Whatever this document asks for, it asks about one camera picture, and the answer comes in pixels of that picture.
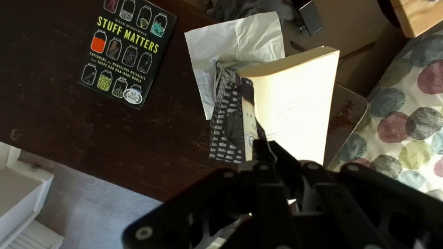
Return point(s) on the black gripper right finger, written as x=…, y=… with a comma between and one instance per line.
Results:
x=369, y=211

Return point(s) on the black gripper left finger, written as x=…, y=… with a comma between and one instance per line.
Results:
x=245, y=207

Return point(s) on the black white patterned tissue box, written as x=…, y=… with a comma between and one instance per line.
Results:
x=229, y=124

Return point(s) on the white crumpled tissue paper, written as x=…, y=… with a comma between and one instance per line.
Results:
x=231, y=43

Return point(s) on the brown cardboard box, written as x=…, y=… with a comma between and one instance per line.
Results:
x=355, y=32

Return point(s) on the black Stuff Matters book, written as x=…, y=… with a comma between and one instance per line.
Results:
x=127, y=50

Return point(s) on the bed with floral cover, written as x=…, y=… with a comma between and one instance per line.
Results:
x=407, y=119

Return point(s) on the dark wooden dresser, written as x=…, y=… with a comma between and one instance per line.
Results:
x=70, y=133

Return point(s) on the light wooden robot table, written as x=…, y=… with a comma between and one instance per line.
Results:
x=418, y=15

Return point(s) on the white louvered closet door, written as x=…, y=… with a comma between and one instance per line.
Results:
x=23, y=198

